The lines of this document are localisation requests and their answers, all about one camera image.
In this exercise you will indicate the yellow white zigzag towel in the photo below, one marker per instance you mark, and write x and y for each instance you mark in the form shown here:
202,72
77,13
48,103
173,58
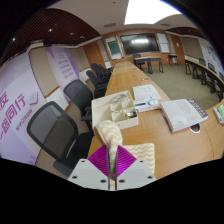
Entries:
110,136

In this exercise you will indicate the group of side chairs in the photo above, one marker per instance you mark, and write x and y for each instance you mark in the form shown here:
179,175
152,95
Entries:
213,68

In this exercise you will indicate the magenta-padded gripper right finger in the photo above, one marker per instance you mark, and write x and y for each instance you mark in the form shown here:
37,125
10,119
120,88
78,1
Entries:
125,163

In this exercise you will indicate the white printed paper sheet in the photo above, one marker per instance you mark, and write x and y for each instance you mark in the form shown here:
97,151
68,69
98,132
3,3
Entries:
146,91

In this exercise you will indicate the white book with dark stripe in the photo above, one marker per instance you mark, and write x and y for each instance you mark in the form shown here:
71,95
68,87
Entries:
181,115

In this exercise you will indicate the small dark side desk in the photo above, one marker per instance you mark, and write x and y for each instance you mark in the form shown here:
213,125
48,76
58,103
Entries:
173,57

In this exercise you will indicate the dark-legged front desk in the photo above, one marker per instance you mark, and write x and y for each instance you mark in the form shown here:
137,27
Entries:
148,60

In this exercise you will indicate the green wall whiteboard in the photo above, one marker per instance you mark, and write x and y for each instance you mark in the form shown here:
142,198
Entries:
114,47

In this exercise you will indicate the group of black office chairs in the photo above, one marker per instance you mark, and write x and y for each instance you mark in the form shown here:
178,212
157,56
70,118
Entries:
98,78

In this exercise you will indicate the large black wall screen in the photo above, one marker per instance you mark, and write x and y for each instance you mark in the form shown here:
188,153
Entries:
139,43

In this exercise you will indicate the small white blue box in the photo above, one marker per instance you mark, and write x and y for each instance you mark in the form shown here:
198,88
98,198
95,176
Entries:
146,105

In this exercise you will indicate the white wall whiteboard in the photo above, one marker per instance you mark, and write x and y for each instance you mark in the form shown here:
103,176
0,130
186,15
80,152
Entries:
163,42

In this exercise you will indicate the long side table row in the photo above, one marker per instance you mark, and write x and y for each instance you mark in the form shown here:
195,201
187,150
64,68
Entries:
206,73

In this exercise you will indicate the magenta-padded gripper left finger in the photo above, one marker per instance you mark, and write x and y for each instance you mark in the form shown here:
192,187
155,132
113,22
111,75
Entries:
98,163

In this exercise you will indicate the bright ceiling light panel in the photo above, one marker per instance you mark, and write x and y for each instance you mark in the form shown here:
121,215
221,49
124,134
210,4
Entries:
150,11

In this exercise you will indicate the white compartment organizer box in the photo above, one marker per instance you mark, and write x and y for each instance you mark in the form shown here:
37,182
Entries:
101,108

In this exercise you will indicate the black mesh office chair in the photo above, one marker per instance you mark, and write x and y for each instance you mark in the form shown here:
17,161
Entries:
78,95
50,133

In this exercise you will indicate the brown wooden door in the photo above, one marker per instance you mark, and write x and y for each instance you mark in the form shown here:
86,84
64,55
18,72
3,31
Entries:
94,55
177,49

